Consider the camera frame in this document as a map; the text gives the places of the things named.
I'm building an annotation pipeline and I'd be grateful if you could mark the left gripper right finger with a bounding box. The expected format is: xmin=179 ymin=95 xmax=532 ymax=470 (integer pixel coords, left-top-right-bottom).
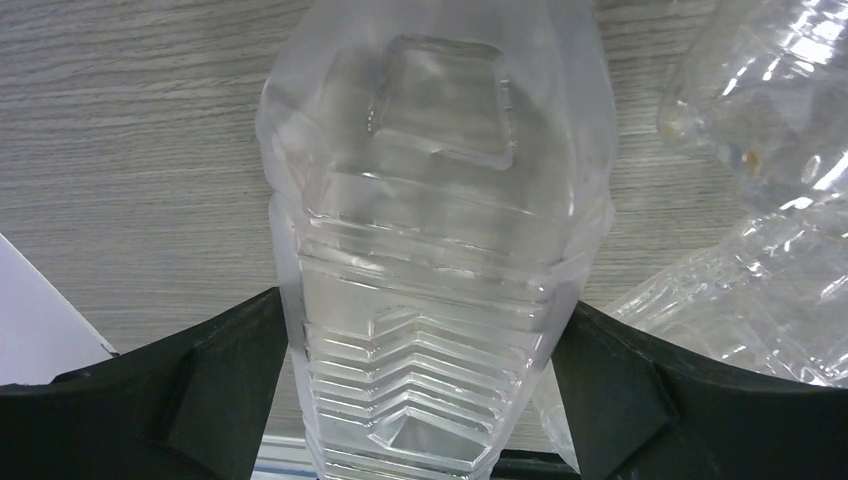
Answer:
xmin=551 ymin=303 xmax=847 ymax=479

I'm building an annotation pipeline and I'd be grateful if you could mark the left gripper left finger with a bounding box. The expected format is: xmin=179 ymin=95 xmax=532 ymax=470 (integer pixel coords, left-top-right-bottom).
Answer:
xmin=1 ymin=288 xmax=288 ymax=479

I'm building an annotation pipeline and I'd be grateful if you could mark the clear square labelled bottle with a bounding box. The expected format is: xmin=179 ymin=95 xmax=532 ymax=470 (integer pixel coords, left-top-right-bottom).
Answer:
xmin=255 ymin=1 xmax=618 ymax=479

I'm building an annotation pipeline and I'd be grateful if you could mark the clear ribbed plastic bottle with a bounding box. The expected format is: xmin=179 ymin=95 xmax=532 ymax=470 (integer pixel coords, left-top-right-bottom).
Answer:
xmin=535 ymin=1 xmax=847 ymax=478

